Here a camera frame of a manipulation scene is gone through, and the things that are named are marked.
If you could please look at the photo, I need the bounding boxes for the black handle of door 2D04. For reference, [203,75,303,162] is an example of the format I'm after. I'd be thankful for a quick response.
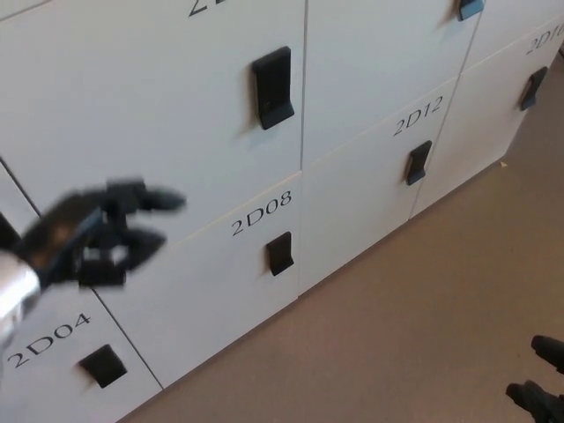
[78,344,129,390]

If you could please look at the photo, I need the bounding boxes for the black handle of door 2D08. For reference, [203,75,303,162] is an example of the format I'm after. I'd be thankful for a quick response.
[265,231,295,278]

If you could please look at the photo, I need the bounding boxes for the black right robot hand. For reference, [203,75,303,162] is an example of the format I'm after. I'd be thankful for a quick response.
[505,334,564,423]

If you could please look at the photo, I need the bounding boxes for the white locker door 2D04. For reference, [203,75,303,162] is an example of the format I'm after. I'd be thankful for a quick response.
[0,286,165,423]

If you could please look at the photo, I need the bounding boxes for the white locker cabinet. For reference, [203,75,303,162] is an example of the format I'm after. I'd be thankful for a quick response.
[0,0,564,423]

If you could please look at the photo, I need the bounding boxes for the white locker door 2D03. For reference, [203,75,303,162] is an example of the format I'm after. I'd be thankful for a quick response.
[0,156,43,255]

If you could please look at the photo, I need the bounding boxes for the white locker door 2D11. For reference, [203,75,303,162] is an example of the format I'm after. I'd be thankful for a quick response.
[302,0,484,171]

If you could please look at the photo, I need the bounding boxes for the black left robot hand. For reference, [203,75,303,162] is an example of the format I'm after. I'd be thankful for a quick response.
[15,175,187,292]

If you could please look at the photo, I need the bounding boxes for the white locker door 2D12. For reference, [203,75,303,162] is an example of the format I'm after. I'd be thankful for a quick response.
[298,73,462,297]

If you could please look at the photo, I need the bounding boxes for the white locker door 2D15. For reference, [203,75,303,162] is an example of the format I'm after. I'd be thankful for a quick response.
[460,0,564,75]

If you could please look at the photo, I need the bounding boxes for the black handle of door 2D03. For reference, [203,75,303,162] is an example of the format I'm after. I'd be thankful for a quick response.
[0,212,22,249]

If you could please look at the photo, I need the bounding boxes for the black handle of door 2D12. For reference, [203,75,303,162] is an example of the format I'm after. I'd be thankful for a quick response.
[405,140,434,187]

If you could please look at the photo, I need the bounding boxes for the black handle of door 2D16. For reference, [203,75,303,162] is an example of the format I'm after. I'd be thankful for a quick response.
[518,66,549,112]

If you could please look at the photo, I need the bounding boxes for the white locker door 2D08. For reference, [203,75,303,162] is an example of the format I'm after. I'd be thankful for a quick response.
[90,169,305,392]

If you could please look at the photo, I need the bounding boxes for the white locker door 2D07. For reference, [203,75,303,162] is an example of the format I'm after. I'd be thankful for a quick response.
[0,0,308,294]

